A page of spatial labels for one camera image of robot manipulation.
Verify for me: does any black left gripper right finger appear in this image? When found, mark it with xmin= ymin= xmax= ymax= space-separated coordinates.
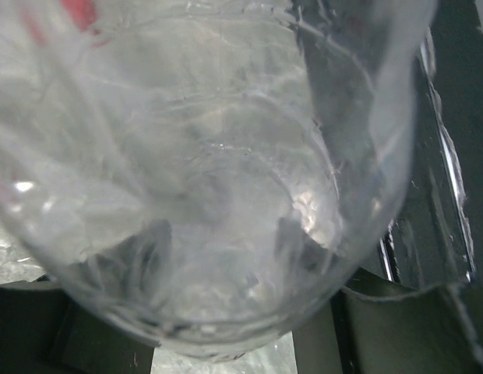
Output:
xmin=294 ymin=272 xmax=483 ymax=373

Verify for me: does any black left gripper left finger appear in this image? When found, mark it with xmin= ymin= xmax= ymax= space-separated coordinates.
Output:
xmin=0 ymin=280 xmax=153 ymax=373

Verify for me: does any clear plastic bottle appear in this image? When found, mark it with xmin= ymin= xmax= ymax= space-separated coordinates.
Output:
xmin=0 ymin=1 xmax=437 ymax=361

